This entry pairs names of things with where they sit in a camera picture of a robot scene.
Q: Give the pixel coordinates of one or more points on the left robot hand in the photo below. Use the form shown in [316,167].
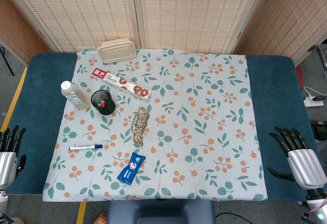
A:
[7,160]

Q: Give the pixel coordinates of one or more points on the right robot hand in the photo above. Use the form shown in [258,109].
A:
[304,160]

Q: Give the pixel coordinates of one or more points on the blue marker pen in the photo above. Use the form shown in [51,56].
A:
[85,147]

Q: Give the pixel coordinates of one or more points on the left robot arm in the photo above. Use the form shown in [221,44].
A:
[3,206]

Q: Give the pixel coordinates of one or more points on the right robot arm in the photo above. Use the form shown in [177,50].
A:
[318,203]

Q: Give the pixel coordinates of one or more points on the white power strip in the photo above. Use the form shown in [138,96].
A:
[313,102]

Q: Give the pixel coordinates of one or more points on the clear plastic drink bottle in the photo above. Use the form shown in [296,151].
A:
[74,95]

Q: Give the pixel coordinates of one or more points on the black tripod stand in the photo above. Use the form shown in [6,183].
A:
[5,59]

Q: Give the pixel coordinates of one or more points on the metal stand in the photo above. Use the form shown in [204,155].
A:
[319,55]

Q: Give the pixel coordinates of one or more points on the orange box on floor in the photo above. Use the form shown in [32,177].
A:
[100,219]

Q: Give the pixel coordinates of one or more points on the blue Oreo snack packet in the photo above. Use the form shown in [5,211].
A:
[131,168]

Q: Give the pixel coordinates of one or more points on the long red white box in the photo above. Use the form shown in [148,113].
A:
[121,84]

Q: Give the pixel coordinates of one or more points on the floral tablecloth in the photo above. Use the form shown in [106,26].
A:
[163,127]

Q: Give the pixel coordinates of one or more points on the beige lunch box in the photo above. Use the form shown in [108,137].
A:
[117,50]

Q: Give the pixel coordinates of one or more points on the bamboo folding screen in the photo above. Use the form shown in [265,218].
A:
[163,14]

